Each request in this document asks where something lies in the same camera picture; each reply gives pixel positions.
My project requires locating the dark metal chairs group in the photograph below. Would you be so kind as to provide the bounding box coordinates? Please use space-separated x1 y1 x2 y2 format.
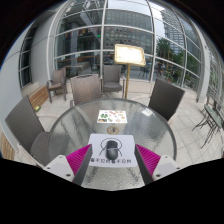
192 96 224 149

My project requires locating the grey wicker chair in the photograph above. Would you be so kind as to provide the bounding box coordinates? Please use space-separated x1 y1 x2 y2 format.
69 73 103 108
4 95 52 164
148 78 186 122
45 67 68 104
100 64 126 98

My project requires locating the wooden menu stand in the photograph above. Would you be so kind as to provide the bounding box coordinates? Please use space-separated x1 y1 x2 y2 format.
113 43 147 100

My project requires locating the white mouse pad with drawing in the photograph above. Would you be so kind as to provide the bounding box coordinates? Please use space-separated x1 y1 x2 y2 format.
87 133 138 168

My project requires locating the tan tape roll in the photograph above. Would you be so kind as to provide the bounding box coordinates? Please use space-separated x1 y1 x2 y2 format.
107 125 120 134

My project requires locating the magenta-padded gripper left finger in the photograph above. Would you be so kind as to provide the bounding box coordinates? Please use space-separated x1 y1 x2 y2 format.
43 143 94 186

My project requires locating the white sheet with food pictures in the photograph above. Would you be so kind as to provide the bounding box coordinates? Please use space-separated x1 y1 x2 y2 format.
96 109 128 124

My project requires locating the wooden slat bench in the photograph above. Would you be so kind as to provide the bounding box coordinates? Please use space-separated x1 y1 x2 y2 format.
27 85 50 109

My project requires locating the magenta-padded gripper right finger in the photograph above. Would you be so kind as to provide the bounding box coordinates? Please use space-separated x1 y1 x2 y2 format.
134 143 183 185

